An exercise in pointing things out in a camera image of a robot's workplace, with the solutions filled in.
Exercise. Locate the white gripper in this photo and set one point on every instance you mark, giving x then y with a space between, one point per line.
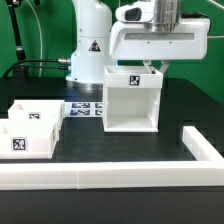
135 41

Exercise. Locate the white drawer cabinet box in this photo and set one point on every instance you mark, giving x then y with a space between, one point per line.
131 99

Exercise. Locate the white front drawer tray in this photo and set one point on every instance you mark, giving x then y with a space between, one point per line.
27 139

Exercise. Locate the white drawer tray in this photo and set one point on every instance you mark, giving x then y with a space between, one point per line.
38 109
27 139

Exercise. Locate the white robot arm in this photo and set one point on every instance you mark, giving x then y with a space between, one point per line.
94 21

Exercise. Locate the white rear drawer tray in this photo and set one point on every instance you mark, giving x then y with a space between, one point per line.
38 109

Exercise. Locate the white fiducial marker sheet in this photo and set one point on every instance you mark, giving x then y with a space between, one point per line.
83 109

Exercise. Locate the white L-shaped fence wall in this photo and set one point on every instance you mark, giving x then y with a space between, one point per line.
207 169

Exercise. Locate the black camera stand pole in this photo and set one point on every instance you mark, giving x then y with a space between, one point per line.
19 71

